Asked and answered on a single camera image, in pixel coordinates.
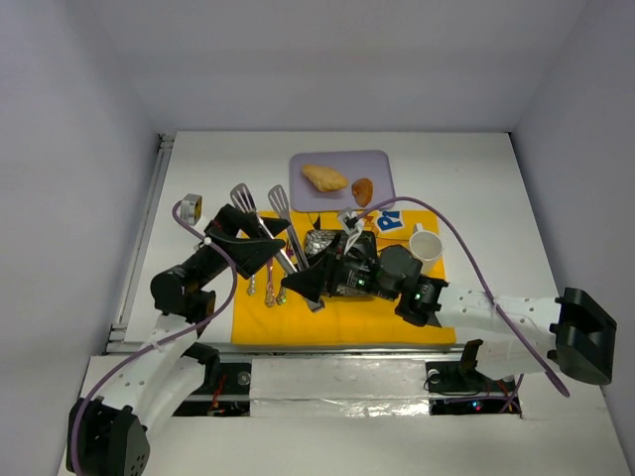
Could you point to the large yellow bread piece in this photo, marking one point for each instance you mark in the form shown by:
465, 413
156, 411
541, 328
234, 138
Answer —
324, 179

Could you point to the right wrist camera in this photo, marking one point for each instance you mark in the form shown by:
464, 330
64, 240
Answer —
352, 226

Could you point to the yellow cloth placemat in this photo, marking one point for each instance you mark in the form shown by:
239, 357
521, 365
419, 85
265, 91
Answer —
345, 320

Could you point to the white mug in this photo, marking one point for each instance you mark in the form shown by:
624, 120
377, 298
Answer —
426, 246

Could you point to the aluminium front rail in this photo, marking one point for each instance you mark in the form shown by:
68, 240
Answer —
359, 349

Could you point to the aluminium side rail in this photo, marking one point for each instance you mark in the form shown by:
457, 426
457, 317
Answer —
118, 329

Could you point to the black floral square plate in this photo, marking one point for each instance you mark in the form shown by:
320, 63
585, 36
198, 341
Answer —
317, 241

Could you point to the small brown bread piece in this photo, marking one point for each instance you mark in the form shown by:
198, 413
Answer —
362, 191

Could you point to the steel serving tongs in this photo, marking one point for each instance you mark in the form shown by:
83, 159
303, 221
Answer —
291, 258

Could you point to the iridescent purple knife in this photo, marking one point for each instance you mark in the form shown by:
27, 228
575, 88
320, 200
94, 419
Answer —
270, 294

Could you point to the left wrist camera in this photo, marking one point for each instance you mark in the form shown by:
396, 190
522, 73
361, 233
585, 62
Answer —
190, 210

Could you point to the lilac plastic tray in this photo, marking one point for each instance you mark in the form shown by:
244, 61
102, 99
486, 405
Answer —
371, 164

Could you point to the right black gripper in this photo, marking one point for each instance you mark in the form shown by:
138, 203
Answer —
328, 276

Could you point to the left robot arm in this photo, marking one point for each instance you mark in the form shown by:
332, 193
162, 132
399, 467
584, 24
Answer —
110, 430

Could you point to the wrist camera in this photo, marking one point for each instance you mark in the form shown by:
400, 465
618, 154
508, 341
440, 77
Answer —
190, 210
352, 226

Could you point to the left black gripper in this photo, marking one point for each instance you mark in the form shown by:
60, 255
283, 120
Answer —
228, 237

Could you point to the iridescent fork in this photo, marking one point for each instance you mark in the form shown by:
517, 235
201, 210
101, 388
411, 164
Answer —
281, 296

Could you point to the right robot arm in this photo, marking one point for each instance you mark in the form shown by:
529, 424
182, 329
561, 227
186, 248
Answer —
571, 334

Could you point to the iridescent spoon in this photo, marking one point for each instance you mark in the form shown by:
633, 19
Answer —
251, 288

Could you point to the foil covered front block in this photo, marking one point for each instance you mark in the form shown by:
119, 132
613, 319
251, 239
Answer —
338, 387

